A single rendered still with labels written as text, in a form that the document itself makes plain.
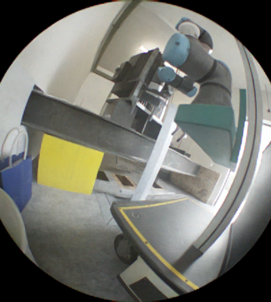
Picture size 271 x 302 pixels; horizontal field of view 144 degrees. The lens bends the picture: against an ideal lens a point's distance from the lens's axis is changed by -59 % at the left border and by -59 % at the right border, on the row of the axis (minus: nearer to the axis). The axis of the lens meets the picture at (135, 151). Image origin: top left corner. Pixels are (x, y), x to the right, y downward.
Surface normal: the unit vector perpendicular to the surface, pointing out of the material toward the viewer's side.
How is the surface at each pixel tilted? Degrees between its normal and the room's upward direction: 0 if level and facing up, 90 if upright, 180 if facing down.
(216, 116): 90
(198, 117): 90
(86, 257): 0
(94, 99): 90
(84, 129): 90
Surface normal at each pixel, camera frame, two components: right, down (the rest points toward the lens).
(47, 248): 0.37, -0.93
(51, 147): 0.50, 0.26
